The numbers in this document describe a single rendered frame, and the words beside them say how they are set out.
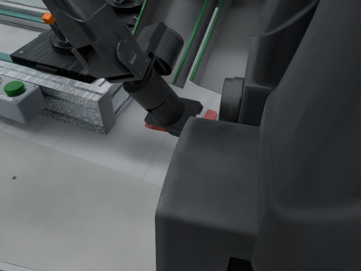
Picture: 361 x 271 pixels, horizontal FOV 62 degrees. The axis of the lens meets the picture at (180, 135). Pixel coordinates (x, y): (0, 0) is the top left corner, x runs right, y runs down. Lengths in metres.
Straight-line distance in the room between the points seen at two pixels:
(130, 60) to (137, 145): 0.29
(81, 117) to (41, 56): 0.19
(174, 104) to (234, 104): 0.31
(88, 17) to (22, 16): 0.71
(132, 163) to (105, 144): 0.09
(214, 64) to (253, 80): 0.44
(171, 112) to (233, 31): 0.22
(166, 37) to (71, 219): 0.36
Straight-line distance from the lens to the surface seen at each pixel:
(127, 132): 0.71
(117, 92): 0.71
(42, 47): 0.85
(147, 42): 0.48
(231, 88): 0.20
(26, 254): 0.59
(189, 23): 0.64
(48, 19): 0.75
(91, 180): 0.63
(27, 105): 0.72
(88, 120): 0.71
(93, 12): 0.42
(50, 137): 0.74
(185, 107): 0.53
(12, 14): 1.14
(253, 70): 0.18
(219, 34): 0.63
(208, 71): 0.61
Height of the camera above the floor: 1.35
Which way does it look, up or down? 46 degrees down
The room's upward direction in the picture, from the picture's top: straight up
